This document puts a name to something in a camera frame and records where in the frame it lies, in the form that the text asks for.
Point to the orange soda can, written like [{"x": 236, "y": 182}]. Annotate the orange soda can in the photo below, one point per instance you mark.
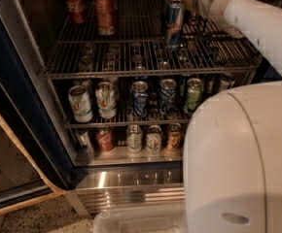
[{"x": 193, "y": 17}]

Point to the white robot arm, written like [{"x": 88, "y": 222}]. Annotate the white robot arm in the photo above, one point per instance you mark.
[{"x": 233, "y": 147}]

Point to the blue red bull can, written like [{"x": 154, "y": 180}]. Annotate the blue red bull can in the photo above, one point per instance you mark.
[{"x": 173, "y": 23}]

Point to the silver slim can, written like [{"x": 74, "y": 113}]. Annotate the silver slim can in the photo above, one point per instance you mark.
[{"x": 226, "y": 81}]

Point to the green soda can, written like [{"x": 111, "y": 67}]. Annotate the green soda can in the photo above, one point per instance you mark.
[{"x": 193, "y": 95}]

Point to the blue pepsi can right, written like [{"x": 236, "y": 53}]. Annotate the blue pepsi can right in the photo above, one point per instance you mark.
[{"x": 167, "y": 95}]

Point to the blue pepsi can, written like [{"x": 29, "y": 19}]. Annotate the blue pepsi can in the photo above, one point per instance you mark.
[
  {"x": 139, "y": 98},
  {"x": 167, "y": 95}
]

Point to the blue pepsi can left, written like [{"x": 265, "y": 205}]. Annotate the blue pepsi can left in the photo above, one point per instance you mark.
[{"x": 139, "y": 98}]

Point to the stainless steel commercial fridge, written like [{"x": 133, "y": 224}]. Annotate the stainless steel commercial fridge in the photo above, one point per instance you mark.
[{"x": 111, "y": 179}]

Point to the red front soda can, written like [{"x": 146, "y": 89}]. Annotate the red front soda can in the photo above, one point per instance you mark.
[{"x": 105, "y": 17}]

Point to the orange can bottom shelf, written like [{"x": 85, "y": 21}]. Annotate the orange can bottom shelf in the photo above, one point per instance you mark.
[{"x": 174, "y": 136}]

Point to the white green can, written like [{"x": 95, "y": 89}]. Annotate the white green can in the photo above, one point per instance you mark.
[
  {"x": 153, "y": 139},
  {"x": 106, "y": 100},
  {"x": 134, "y": 138},
  {"x": 80, "y": 104}
]

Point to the red coca-cola can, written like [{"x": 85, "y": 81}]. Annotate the red coca-cola can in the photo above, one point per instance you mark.
[{"x": 77, "y": 10}]

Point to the white green can left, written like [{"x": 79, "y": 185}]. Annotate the white green can left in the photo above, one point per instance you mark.
[{"x": 80, "y": 104}]

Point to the red can bottom shelf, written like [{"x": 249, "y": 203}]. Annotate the red can bottom shelf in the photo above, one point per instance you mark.
[{"x": 104, "y": 138}]

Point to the silver can bottom left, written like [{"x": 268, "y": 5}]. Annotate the silver can bottom left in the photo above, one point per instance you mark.
[{"x": 83, "y": 139}]

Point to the open glass fridge door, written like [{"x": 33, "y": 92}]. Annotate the open glass fridge door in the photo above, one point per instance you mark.
[{"x": 22, "y": 180}]

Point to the clear plastic bin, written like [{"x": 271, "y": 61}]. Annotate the clear plastic bin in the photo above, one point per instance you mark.
[{"x": 168, "y": 218}]

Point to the top wire shelf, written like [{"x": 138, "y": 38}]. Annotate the top wire shelf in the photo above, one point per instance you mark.
[{"x": 137, "y": 47}]

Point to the wire shelf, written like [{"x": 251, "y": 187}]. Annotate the wire shelf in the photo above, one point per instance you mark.
[
  {"x": 125, "y": 115},
  {"x": 137, "y": 47}
]

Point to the middle wire shelf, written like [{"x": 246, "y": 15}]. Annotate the middle wire shelf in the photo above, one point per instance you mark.
[{"x": 125, "y": 115}]

